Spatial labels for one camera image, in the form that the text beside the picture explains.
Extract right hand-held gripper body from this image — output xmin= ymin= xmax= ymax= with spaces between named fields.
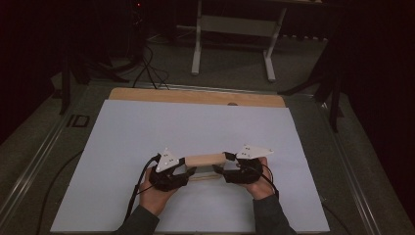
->
xmin=224 ymin=144 xmax=274 ymax=185

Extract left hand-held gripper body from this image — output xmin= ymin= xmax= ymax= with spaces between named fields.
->
xmin=149 ymin=147 xmax=189 ymax=193

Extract wooden picture frame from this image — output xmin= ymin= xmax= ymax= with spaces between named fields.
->
xmin=184 ymin=153 xmax=228 ymax=182

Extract person's right hand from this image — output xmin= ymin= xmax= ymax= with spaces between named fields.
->
xmin=241 ymin=157 xmax=275 ymax=201

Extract person's left hand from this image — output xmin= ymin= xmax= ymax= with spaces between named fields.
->
xmin=139 ymin=169 xmax=179 ymax=217

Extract white table mat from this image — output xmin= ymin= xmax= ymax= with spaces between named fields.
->
xmin=50 ymin=99 xmax=331 ymax=234

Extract black metal stand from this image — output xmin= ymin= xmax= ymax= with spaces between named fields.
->
xmin=278 ymin=42 xmax=346 ymax=133
xmin=58 ymin=52 xmax=131 ymax=116

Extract dark equipment with red light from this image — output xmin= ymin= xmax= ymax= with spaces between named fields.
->
xmin=127 ymin=0 xmax=149 ymax=67

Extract right hand-held gripper cable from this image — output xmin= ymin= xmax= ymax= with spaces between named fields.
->
xmin=260 ymin=163 xmax=280 ymax=200

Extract hand-held gripper cable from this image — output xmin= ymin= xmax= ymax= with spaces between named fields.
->
xmin=260 ymin=163 xmax=280 ymax=200
xmin=123 ymin=155 xmax=162 ymax=223

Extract left hand-held gripper cable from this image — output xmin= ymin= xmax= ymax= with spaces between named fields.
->
xmin=123 ymin=155 xmax=162 ymax=223

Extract metal floor rail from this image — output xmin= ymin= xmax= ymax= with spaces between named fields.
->
xmin=143 ymin=81 xmax=278 ymax=96
xmin=317 ymin=101 xmax=383 ymax=235
xmin=0 ymin=111 xmax=71 ymax=223

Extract black floor cables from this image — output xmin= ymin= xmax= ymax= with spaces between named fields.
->
xmin=131 ymin=43 xmax=170 ymax=91

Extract thin black floor cable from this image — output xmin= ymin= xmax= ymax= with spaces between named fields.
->
xmin=321 ymin=203 xmax=352 ymax=235
xmin=34 ymin=150 xmax=84 ymax=235

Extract white metal desk frame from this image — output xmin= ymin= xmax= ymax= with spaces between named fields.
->
xmin=190 ymin=0 xmax=324 ymax=82

